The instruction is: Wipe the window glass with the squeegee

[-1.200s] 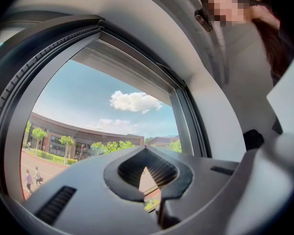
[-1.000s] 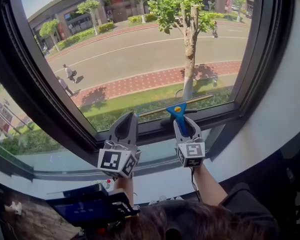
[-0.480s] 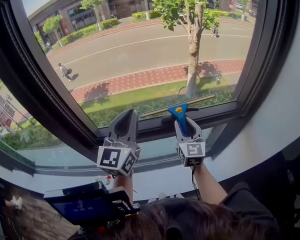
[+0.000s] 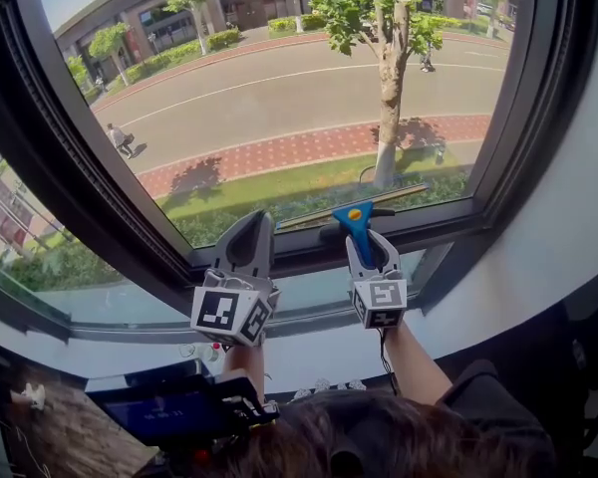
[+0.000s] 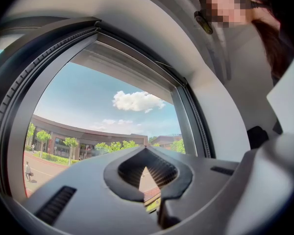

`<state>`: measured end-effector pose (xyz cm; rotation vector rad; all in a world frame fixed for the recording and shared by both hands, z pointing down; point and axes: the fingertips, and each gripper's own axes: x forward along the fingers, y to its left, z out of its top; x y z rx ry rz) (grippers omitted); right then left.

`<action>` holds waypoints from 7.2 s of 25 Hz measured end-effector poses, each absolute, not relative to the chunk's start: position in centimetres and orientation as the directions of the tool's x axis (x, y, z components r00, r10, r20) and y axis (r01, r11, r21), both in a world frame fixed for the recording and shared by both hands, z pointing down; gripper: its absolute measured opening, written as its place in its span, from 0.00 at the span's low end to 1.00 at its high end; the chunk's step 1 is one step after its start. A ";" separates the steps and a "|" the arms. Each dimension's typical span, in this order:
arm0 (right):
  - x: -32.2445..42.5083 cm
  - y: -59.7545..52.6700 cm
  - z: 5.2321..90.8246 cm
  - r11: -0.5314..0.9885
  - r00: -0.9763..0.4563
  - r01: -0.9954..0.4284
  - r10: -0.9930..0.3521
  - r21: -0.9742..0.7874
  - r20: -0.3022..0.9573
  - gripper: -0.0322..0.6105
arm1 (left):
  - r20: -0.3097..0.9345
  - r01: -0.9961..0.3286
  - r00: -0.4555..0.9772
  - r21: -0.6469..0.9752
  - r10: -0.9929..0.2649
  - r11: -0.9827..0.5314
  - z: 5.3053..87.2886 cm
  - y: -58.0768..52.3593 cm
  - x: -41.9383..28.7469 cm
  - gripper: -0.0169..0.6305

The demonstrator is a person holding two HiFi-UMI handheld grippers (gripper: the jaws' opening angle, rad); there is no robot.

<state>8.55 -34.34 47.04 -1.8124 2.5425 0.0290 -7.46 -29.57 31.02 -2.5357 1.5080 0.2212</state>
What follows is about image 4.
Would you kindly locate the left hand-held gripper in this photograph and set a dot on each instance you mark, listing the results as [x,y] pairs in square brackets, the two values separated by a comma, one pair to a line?
[219,311]

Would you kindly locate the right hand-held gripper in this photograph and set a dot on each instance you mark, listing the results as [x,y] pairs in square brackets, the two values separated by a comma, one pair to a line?
[384,299]

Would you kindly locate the blue squeegee with brass blade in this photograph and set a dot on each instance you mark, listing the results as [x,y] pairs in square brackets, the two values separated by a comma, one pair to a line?
[361,242]

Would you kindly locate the casement window glass pane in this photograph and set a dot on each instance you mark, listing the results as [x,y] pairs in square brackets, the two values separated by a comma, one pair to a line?
[254,92]

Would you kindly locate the person's left forearm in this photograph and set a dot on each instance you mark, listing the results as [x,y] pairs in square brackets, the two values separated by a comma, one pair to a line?
[244,366]

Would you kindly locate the person's right forearm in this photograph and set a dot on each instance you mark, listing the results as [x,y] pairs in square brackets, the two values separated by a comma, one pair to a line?
[413,366]

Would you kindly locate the narrow fixed glass pane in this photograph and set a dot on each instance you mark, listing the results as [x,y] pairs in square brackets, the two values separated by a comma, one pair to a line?
[319,292]

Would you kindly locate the clear bottle with red cap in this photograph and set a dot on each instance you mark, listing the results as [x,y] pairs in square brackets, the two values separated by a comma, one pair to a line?
[210,352]

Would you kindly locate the white window sill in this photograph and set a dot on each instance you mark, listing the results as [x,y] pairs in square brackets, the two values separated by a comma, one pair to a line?
[319,361]

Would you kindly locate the pruned street tree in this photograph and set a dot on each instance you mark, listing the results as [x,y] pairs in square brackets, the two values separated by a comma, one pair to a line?
[391,92]

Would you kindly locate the black monitor with blue screen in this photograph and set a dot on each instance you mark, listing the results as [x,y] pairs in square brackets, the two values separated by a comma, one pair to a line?
[154,406]

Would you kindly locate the person's black shirt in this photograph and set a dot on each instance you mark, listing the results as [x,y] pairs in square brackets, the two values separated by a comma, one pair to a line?
[488,396]

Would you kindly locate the large fixed glass pane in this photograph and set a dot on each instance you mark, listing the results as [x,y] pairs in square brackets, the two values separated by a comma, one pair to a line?
[55,267]

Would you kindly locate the black office chair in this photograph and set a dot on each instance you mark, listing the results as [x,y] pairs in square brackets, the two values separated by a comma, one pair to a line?
[578,346]

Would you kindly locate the red banner sign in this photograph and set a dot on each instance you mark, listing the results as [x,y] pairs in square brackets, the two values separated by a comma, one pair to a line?
[5,217]

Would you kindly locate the brown building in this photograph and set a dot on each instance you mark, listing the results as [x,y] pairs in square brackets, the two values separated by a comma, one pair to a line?
[249,8]

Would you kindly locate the black monitor mounting bracket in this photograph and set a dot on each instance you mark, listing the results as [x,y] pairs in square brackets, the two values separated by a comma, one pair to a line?
[239,396]

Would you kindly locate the window with dark frame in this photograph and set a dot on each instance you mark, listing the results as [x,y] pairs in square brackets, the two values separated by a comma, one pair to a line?
[65,152]

